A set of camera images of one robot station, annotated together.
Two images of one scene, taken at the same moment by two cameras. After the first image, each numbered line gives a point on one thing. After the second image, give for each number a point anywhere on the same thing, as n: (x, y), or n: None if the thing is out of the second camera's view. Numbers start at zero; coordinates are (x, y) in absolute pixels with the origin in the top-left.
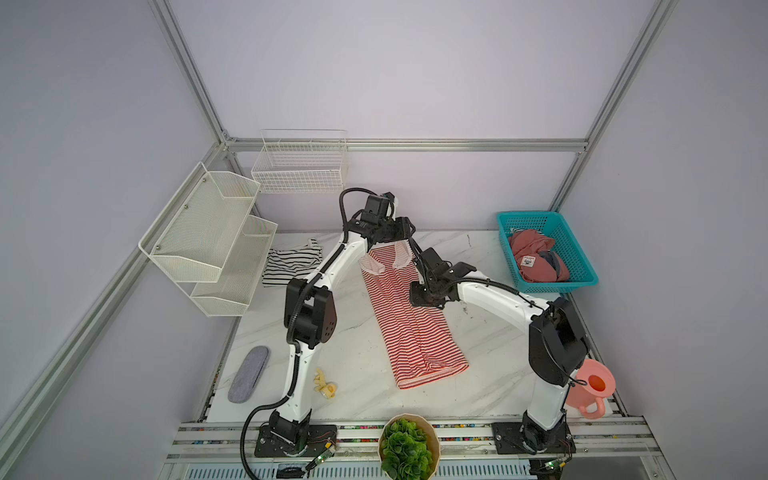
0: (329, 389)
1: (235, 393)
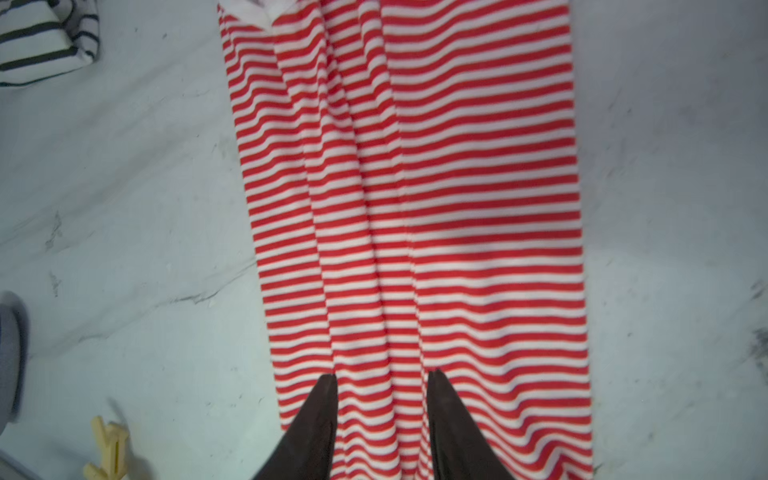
0: (113, 442)
1: (14, 355)
